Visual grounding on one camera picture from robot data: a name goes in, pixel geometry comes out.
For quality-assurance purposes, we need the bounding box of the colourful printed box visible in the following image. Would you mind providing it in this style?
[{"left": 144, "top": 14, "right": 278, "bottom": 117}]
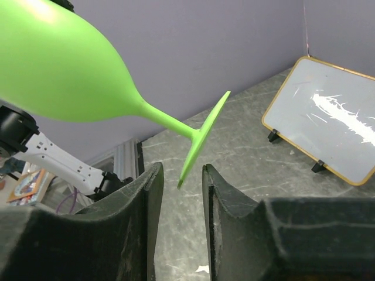
[{"left": 6, "top": 169, "right": 55, "bottom": 206}]

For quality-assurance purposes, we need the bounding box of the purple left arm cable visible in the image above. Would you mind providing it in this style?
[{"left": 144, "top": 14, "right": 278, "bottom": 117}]
[{"left": 55, "top": 187, "right": 81, "bottom": 216}]

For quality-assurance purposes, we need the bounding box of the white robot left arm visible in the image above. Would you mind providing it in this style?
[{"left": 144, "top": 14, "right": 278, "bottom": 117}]
[{"left": 1, "top": 105, "right": 129, "bottom": 202}]

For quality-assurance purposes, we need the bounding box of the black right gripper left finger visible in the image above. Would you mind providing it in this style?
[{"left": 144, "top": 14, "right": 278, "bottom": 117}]
[{"left": 1, "top": 162, "right": 163, "bottom": 281}]

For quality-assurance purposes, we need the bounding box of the aluminium mounting rail frame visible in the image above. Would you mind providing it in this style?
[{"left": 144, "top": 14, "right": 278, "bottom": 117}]
[{"left": 86, "top": 139, "right": 142, "bottom": 180}]

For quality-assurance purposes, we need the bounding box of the small framed whiteboard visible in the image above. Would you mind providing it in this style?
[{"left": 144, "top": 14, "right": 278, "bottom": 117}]
[{"left": 261, "top": 56, "right": 374, "bottom": 186}]

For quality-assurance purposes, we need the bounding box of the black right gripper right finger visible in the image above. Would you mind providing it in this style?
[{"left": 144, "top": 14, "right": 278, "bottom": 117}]
[{"left": 202, "top": 165, "right": 374, "bottom": 280}]

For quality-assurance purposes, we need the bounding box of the green plastic wine glass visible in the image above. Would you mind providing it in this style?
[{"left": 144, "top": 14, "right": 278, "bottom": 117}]
[{"left": 1, "top": 1, "right": 229, "bottom": 185}]

